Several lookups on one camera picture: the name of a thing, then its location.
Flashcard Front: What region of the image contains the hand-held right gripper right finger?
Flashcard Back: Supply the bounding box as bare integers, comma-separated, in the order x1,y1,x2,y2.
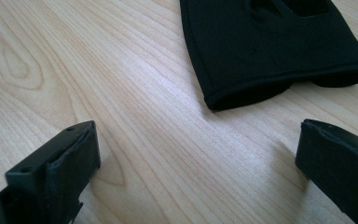
295,119,358,224

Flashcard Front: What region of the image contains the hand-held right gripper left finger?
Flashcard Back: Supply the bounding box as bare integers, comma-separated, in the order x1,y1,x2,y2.
0,120,102,224

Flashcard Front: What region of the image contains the black fabric glove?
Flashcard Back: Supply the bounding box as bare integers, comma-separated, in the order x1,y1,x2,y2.
179,0,358,112

